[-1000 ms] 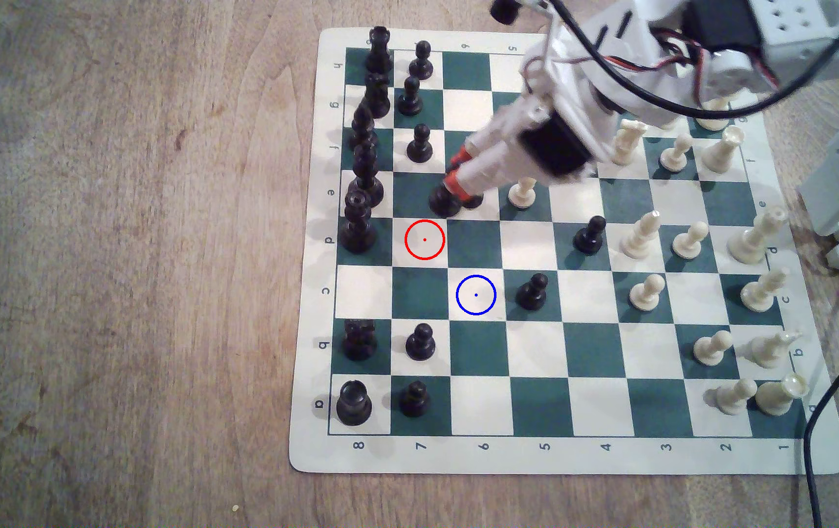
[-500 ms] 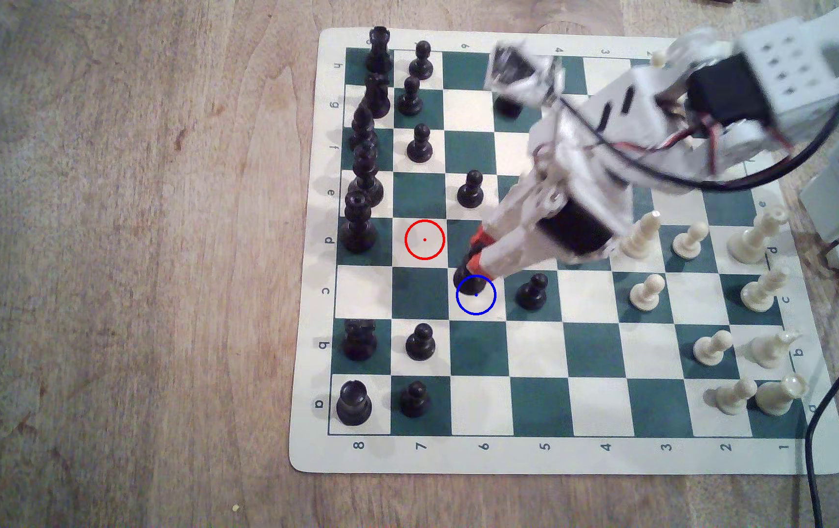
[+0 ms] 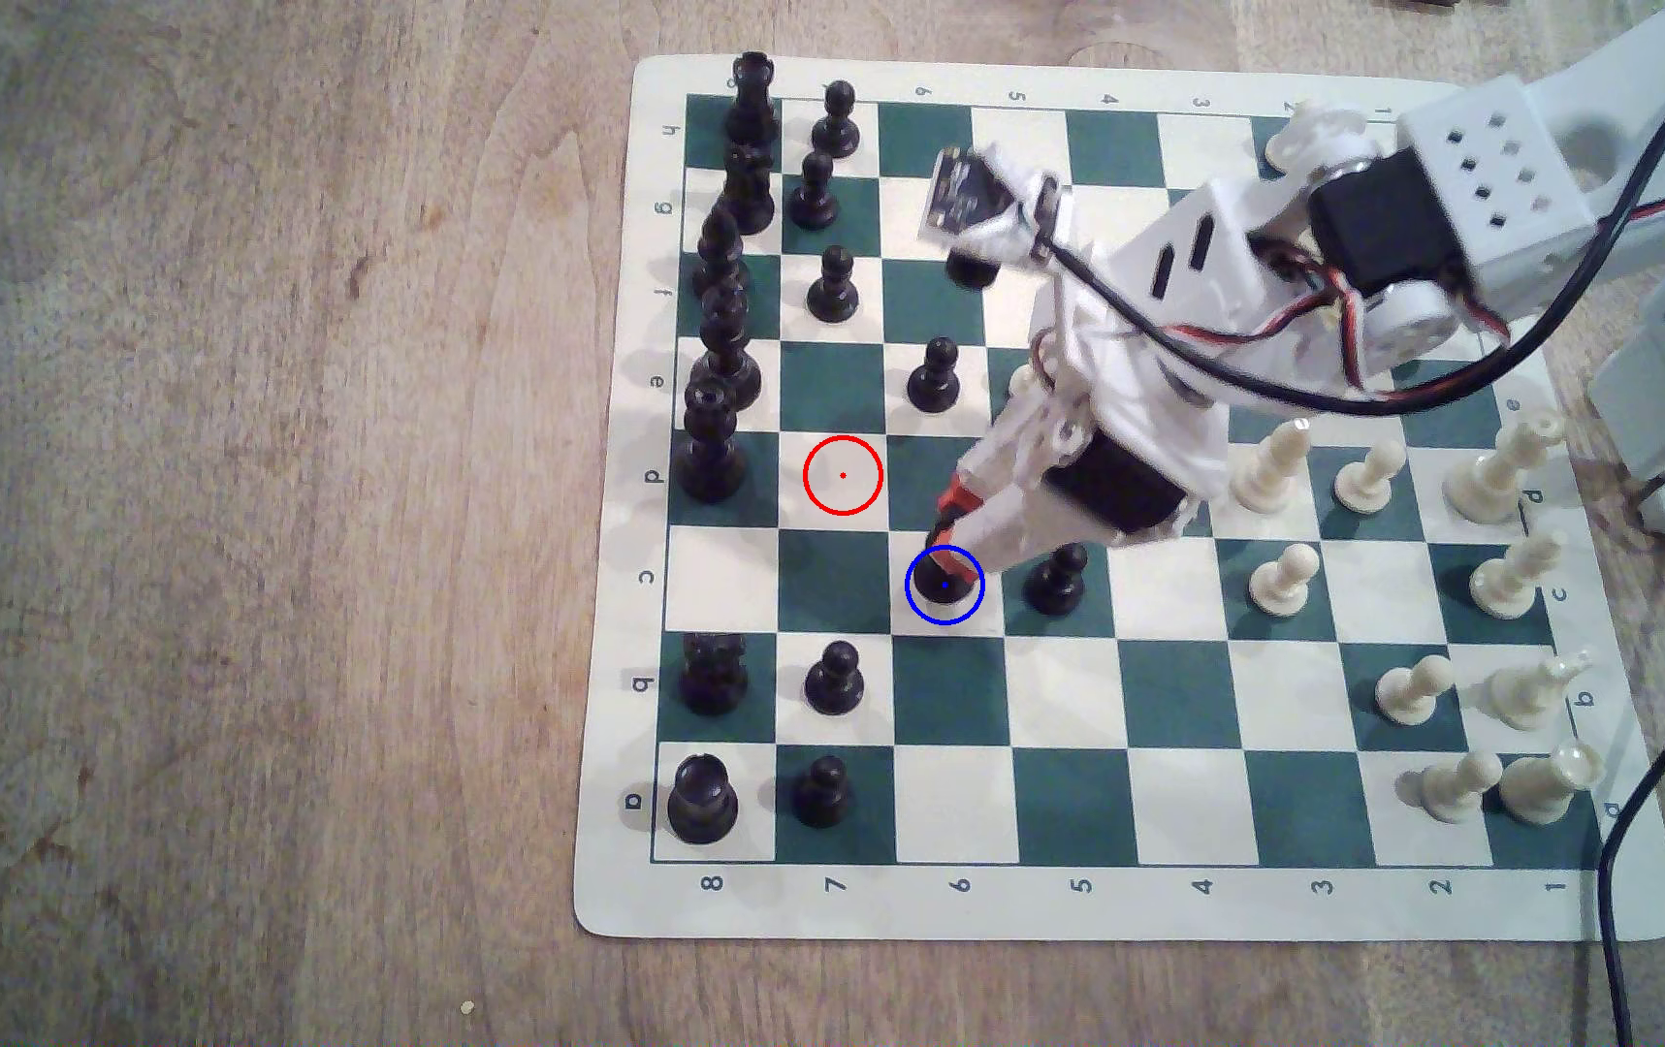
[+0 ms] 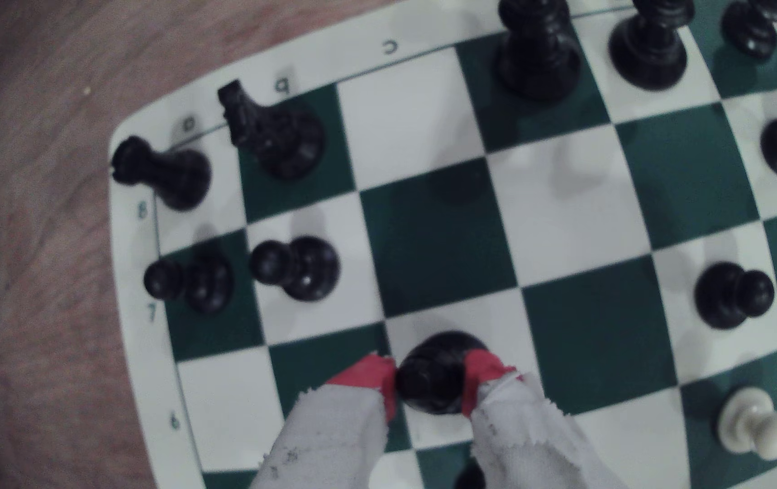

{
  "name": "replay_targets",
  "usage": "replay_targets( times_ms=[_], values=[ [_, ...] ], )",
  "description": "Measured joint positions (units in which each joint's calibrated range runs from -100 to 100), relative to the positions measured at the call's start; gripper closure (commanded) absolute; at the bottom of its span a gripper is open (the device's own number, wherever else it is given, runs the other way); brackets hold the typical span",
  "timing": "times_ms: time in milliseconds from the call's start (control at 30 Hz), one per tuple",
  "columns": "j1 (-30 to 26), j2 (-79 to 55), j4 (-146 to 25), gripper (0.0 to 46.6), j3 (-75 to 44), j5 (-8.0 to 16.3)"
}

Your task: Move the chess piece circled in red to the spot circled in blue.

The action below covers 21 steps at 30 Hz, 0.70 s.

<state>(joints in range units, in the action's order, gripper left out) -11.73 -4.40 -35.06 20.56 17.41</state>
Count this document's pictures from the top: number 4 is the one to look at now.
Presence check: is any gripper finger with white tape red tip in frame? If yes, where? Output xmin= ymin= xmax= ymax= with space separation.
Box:
xmin=250 ymin=353 xmax=400 ymax=489
xmin=463 ymin=350 xmax=627 ymax=489

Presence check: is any black chess bishop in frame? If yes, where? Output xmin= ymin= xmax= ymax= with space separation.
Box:
xmin=721 ymin=0 xmax=777 ymax=61
xmin=395 ymin=331 xmax=487 ymax=415

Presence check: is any white chess pawn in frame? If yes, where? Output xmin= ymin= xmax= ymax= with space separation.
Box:
xmin=717 ymin=387 xmax=777 ymax=461

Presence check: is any black chess knight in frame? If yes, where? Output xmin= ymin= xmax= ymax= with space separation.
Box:
xmin=217 ymin=79 xmax=327 ymax=182

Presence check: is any black chess rook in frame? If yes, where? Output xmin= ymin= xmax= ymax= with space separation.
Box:
xmin=111 ymin=136 xmax=213 ymax=211

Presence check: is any black chess queen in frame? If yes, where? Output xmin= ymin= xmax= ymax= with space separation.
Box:
xmin=495 ymin=0 xmax=582 ymax=103

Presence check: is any black chess king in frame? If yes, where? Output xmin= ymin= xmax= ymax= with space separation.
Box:
xmin=609 ymin=0 xmax=696 ymax=91

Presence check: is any green and white chessboard mat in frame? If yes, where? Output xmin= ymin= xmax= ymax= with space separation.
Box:
xmin=109 ymin=0 xmax=777 ymax=489

